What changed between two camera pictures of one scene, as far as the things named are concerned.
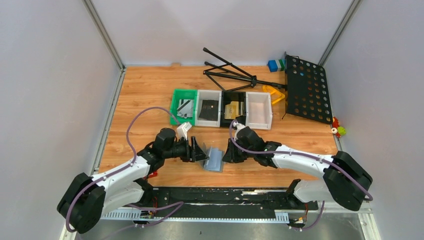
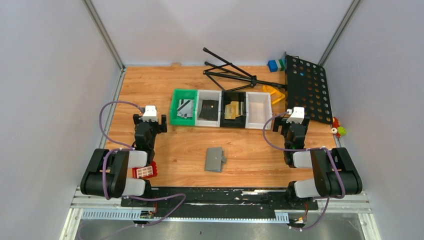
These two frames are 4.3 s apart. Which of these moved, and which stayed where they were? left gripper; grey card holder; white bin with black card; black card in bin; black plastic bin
Moved: left gripper
Stayed: white bin with black card; black plastic bin; black card in bin; grey card holder
